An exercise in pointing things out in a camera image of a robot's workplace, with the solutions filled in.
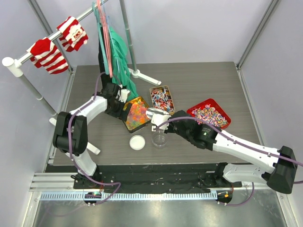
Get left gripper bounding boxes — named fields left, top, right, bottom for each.
left=105, top=97, right=132, bottom=122

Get gold tin of gummy candies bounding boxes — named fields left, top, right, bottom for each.
left=123, top=96, right=151, bottom=134

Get red tin of swirl lollipops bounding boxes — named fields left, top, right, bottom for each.
left=187, top=98, right=232, bottom=129

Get metal scoop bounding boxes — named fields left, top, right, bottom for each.
left=146, top=107, right=166, bottom=120

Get white jar lid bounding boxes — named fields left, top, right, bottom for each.
left=129, top=135, right=145, bottom=150

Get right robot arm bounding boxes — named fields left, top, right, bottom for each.
left=159, top=111, right=299, bottom=194

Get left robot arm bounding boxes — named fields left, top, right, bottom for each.
left=53, top=83, right=131, bottom=189

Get clear plastic jar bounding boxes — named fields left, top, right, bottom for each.
left=151, top=130, right=168, bottom=148

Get black cloth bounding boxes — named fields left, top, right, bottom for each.
left=97, top=28, right=114, bottom=88

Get green cloth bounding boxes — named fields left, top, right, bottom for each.
left=109, top=27, right=139, bottom=101

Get gold tin of ball lollipops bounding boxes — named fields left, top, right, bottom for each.
left=150, top=86, right=175, bottom=114

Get teal hanger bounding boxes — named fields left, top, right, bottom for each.
left=92, top=1, right=108, bottom=74

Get santa striped sock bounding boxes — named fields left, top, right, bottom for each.
left=57, top=16, right=89, bottom=52

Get blue hanger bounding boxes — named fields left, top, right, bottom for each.
left=105, top=15, right=110, bottom=33

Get red white striped sock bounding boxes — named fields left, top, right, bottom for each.
left=27, top=37, right=69, bottom=74

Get pink hanger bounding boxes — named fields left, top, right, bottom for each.
left=97, top=0, right=113, bottom=78

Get clothes rack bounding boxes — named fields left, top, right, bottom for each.
left=1, top=0, right=162, bottom=156

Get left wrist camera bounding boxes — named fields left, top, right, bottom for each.
left=118, top=88, right=131, bottom=103

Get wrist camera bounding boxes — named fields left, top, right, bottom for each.
left=151, top=113, right=171, bottom=132
left=118, top=88, right=131, bottom=103

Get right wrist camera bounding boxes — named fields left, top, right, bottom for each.
left=151, top=113, right=171, bottom=132

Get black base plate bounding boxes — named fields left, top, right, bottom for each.
left=45, top=162, right=244, bottom=195

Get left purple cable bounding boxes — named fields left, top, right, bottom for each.
left=68, top=71, right=122, bottom=206

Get slotted cable duct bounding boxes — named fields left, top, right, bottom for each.
left=40, top=191, right=217, bottom=201

